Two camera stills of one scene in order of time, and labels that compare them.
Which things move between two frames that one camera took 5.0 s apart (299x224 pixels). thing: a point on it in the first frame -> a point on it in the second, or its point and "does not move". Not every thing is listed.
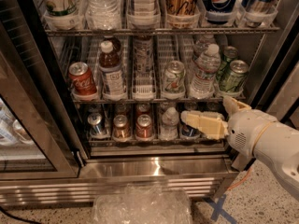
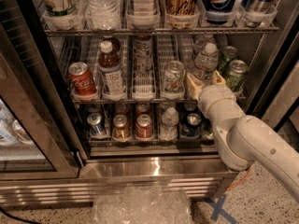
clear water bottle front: (206, 69) does not move
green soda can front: (233, 81) does not move
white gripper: (248, 131) -> (212, 97)
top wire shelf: (159, 31) does not move
